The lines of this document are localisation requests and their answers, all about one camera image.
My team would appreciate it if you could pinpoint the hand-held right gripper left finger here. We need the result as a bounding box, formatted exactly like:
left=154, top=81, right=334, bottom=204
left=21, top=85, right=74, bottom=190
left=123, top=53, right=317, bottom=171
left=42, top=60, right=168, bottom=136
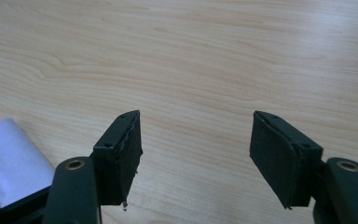
left=89, top=109, right=144, bottom=206

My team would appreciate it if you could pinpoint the white cloth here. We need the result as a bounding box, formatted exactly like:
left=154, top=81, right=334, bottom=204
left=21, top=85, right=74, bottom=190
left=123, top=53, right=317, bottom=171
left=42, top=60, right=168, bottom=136
left=0, top=118, right=56, bottom=209

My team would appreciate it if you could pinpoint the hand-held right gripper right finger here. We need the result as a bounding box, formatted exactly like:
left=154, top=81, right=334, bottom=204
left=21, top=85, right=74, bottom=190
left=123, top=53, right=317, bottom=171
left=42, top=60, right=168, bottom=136
left=249, top=110, right=324, bottom=210

